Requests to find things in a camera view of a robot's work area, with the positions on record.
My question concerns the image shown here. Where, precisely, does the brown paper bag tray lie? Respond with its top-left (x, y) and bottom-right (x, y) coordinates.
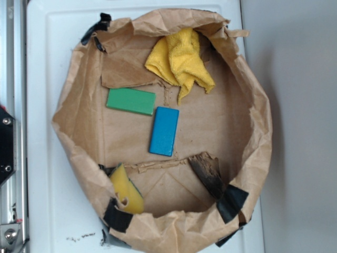
top-left (52, 8), bottom-right (272, 252)

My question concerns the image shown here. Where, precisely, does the metal frame rail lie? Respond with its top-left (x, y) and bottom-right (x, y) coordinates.
top-left (1, 1), bottom-right (29, 252)

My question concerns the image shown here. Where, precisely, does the green rectangular block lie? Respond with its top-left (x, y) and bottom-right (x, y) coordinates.
top-left (106, 88), bottom-right (156, 115)

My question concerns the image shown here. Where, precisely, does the black mounting plate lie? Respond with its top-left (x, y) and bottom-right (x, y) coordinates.
top-left (0, 105), bottom-right (16, 187)

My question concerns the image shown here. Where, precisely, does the blue rectangular block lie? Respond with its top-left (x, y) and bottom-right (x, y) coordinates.
top-left (149, 106), bottom-right (179, 157)

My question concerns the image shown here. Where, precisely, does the yellow green sponge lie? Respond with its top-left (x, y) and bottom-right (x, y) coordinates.
top-left (110, 163), bottom-right (144, 214)

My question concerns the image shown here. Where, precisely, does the black tape bottom left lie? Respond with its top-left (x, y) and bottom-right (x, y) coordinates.
top-left (103, 198), bottom-right (134, 233)

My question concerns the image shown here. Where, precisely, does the black tape bottom right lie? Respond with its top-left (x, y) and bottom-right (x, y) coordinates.
top-left (216, 184), bottom-right (249, 223)

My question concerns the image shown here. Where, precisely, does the burnt wood piece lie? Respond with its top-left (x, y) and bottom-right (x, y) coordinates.
top-left (188, 152), bottom-right (225, 199)

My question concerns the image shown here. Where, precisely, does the black tape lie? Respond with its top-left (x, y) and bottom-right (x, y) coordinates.
top-left (81, 13), bottom-right (112, 45)
top-left (103, 198), bottom-right (134, 233)
top-left (216, 184), bottom-right (249, 223)

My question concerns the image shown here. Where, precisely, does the white tray base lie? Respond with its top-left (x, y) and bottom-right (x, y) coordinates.
top-left (25, 0), bottom-right (265, 253)

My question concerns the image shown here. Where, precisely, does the yellow microfiber cloth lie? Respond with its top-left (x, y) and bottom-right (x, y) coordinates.
top-left (145, 27), bottom-right (215, 104)

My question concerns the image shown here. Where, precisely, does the black tape top left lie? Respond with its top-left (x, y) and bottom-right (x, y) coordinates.
top-left (81, 13), bottom-right (112, 45)

